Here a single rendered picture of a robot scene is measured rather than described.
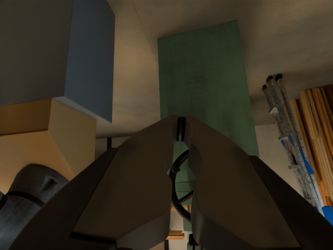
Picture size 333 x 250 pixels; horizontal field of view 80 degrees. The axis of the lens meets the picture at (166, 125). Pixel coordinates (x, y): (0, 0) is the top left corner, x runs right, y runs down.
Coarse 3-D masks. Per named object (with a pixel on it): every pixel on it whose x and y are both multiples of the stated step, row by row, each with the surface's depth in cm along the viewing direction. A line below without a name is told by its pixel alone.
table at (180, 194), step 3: (177, 192) 92; (180, 192) 91; (183, 192) 91; (186, 192) 91; (189, 192) 81; (177, 195) 91; (180, 195) 91; (183, 195) 91; (189, 198) 81; (186, 201) 90; (189, 201) 89; (171, 204) 91; (183, 204) 90; (186, 204) 89; (189, 204) 89
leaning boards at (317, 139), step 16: (304, 96) 193; (320, 96) 190; (304, 112) 211; (320, 112) 186; (304, 128) 224; (320, 128) 185; (288, 144) 251; (304, 144) 206; (320, 144) 186; (320, 160) 189; (320, 176) 198; (320, 192) 210
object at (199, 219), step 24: (192, 120) 11; (192, 144) 9; (216, 144) 9; (192, 168) 10; (216, 168) 8; (240, 168) 8; (216, 192) 7; (240, 192) 7; (264, 192) 7; (192, 216) 7; (216, 216) 6; (240, 216) 6; (264, 216) 6; (216, 240) 6; (240, 240) 6; (264, 240) 6; (288, 240) 6
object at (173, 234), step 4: (108, 140) 366; (108, 144) 364; (108, 148) 362; (172, 232) 278; (176, 232) 277; (180, 232) 276; (168, 236) 268; (172, 236) 267; (176, 236) 266; (180, 236) 266; (168, 244) 308; (168, 248) 306
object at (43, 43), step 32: (0, 0) 71; (32, 0) 68; (64, 0) 65; (96, 0) 80; (0, 32) 67; (32, 32) 64; (64, 32) 61; (96, 32) 78; (0, 64) 63; (32, 64) 61; (64, 64) 58; (96, 64) 75; (0, 96) 60; (32, 96) 58; (64, 96) 56; (96, 96) 73
